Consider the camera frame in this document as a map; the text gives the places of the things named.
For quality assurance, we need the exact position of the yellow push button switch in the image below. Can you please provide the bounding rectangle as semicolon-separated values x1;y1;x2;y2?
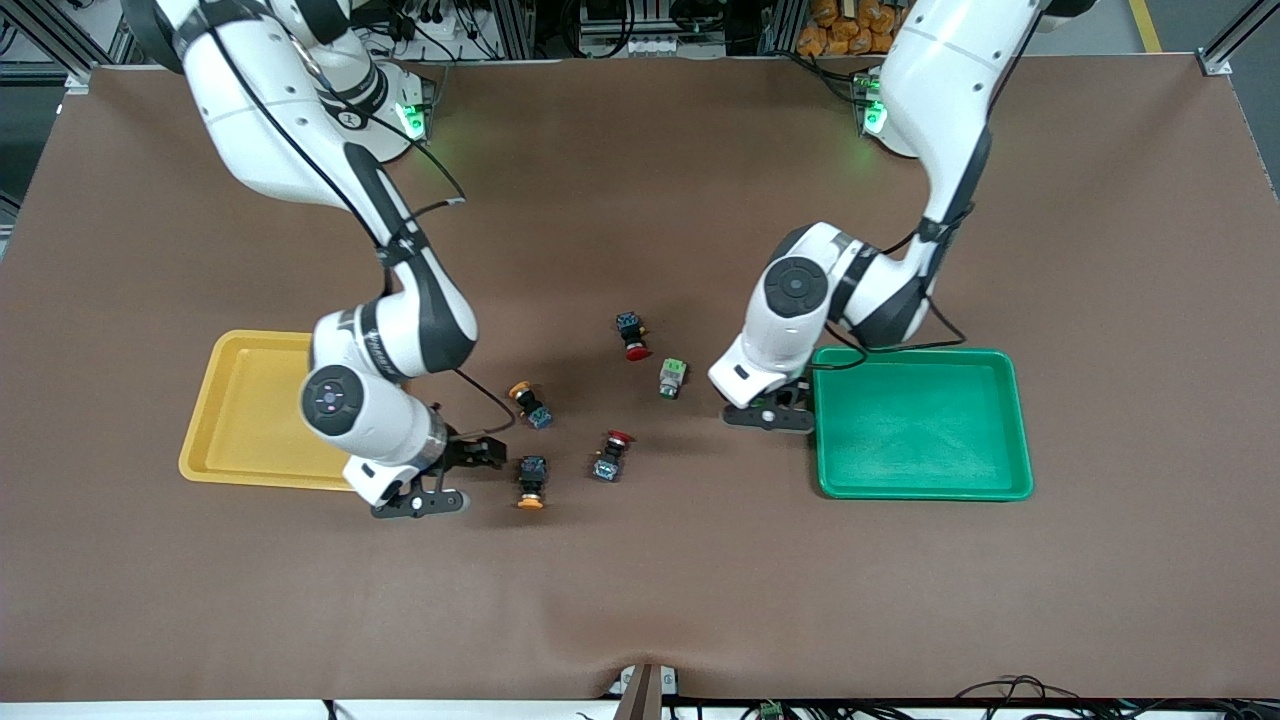
516;455;549;511
507;380;555;431

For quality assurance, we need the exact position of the green plastic tray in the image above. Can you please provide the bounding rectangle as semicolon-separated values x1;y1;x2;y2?
810;346;1035;502

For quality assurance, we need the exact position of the yellow plastic tray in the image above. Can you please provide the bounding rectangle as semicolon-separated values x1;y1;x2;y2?
178;329;351;493

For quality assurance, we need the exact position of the brown table cover mat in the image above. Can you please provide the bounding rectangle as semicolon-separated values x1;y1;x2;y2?
0;55;1280;701

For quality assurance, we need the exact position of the white power strip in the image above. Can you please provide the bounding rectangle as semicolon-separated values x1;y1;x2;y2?
585;35;691;58

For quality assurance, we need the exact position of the orange packed bag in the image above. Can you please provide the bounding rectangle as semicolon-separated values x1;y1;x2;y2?
797;0;906;58

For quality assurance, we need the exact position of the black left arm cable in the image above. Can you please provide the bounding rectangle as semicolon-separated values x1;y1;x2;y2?
800;10;1046;373

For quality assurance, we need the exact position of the metal table edge bracket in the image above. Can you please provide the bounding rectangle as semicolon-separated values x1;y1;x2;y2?
607;663;681;720

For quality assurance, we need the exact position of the black cable bundle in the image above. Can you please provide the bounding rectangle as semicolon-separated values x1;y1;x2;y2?
950;675;1111;720

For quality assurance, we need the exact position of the aluminium frame profile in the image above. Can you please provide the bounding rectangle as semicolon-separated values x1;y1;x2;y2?
1195;0;1280;76
0;0;111;96

